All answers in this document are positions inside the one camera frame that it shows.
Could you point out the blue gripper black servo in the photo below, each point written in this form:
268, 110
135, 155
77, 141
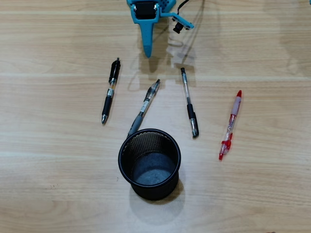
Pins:
145, 10

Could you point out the black pen black grip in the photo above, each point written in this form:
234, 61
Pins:
107, 104

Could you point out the slim clear pen black cap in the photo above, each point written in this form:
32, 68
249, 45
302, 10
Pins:
190, 111

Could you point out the clear pen grey grip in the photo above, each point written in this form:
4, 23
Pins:
137, 122

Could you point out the red clear pen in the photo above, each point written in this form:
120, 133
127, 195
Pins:
235, 108

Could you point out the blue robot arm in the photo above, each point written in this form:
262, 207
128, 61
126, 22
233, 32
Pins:
167, 4

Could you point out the black mesh pen holder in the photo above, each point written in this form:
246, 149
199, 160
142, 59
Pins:
158, 194

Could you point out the blue wrist camera module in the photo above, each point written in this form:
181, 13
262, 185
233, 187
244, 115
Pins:
184, 23

